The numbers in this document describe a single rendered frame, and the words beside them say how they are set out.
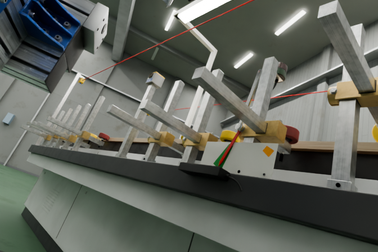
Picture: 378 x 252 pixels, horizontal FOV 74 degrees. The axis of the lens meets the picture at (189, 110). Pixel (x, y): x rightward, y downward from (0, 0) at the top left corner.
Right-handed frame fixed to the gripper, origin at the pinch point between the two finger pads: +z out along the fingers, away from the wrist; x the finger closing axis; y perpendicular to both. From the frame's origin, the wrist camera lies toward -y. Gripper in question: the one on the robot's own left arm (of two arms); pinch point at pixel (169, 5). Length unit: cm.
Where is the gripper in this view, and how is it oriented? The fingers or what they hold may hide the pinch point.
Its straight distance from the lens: 115.6
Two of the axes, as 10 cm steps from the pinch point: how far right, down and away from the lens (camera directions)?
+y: -8.8, -4.2, -2.2
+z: -3.2, 8.7, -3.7
